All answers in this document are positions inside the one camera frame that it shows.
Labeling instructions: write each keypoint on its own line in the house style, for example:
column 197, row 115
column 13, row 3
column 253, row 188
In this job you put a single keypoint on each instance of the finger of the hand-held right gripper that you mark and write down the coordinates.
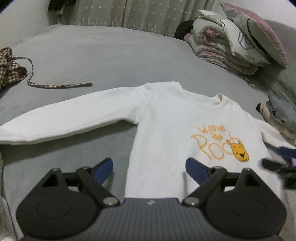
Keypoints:
column 271, row 164
column 286, row 151

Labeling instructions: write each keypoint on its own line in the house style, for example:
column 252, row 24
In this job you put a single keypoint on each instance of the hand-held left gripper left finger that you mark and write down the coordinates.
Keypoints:
column 104, row 169

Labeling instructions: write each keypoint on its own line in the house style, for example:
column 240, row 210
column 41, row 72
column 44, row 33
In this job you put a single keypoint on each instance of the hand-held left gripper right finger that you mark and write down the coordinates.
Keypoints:
column 195, row 169

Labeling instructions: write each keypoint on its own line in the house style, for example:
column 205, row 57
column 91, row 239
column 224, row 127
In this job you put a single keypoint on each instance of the white printed sweatshirt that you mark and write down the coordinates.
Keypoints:
column 166, row 129

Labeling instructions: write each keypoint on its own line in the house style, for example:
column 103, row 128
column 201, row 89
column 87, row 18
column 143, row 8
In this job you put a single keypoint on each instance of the folded beige garment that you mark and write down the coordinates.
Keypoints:
column 268, row 114

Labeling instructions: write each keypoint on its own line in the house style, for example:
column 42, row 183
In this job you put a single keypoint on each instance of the folded grey sweater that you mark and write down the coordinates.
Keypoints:
column 279, row 109

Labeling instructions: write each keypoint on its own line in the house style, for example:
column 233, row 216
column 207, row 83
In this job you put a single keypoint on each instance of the small black item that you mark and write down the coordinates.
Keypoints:
column 258, row 107

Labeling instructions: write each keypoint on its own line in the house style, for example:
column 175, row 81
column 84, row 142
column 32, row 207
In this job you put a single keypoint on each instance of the grey quilted blanket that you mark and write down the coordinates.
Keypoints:
column 286, row 78

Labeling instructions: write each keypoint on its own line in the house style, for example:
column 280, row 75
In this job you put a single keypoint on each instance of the grey bed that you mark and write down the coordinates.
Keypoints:
column 92, row 58

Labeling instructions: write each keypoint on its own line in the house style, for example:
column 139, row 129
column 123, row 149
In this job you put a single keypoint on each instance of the white flower-print pillow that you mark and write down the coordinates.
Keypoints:
column 245, row 44

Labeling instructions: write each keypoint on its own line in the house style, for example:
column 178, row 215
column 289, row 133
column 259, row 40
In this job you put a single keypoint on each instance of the folded grey pink quilt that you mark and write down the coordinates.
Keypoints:
column 215, row 51

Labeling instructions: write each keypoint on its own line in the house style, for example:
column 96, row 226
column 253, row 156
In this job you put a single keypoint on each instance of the pink and grey pillow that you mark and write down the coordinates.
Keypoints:
column 261, row 25

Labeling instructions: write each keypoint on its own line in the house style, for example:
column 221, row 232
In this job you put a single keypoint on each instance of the black round object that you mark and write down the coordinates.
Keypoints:
column 182, row 30

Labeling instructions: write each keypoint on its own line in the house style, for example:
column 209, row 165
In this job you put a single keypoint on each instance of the grey star-print curtain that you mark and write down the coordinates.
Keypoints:
column 157, row 14
column 99, row 11

